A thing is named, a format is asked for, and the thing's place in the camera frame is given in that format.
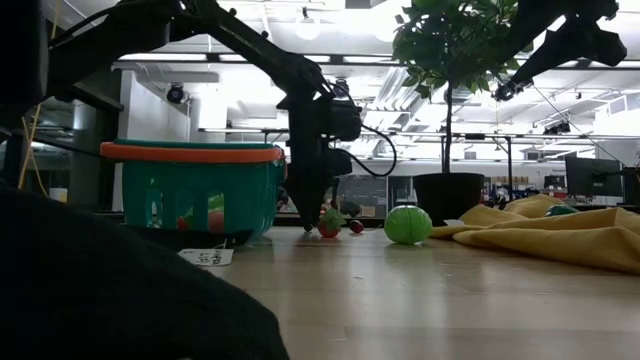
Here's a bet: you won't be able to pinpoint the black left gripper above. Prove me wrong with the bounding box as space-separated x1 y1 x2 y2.
287 133 332 231

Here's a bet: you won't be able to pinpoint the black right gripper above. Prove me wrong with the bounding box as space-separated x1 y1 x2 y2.
509 22 629 85

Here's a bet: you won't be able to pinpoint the round green toy cabbage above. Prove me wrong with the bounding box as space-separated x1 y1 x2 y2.
383 205 434 246

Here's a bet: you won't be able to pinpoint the dark green toy bell pepper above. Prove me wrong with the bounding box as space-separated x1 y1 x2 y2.
544 204 581 218

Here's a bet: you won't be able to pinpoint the red toy strawberry green leaves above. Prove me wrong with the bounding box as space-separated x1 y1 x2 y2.
317 207 347 240

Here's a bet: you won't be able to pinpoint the ceiling light strip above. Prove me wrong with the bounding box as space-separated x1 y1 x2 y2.
218 53 332 64
342 55 401 65
117 53 209 63
588 59 640 70

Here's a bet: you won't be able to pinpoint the teal plastic basket orange rim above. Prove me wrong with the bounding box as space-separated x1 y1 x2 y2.
99 139 287 240

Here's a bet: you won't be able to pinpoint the white handwritten paper tag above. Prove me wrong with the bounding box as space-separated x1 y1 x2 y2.
177 248 235 268

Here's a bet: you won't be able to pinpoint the black computer monitor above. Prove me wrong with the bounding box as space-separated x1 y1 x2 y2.
565 156 624 198
622 167 640 206

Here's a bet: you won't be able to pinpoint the large potted leafy plant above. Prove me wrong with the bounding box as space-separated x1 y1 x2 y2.
391 0 535 227

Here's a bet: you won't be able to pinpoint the round pendant lamp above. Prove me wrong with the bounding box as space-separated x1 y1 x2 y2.
294 7 322 41

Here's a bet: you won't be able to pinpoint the yellow cloth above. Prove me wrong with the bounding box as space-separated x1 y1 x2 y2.
430 194 640 275

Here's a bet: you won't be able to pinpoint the black cloth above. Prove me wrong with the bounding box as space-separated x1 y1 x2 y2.
0 182 291 360

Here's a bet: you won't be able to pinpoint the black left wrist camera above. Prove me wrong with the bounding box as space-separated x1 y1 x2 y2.
327 147 354 177

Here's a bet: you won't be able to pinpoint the black aluminium table frame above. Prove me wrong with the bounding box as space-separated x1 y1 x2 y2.
274 213 416 230

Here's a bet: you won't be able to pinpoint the black left wrist camera cable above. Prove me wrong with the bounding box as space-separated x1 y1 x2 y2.
349 122 398 178

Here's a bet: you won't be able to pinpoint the yellow cable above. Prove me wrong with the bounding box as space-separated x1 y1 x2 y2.
18 102 49 199

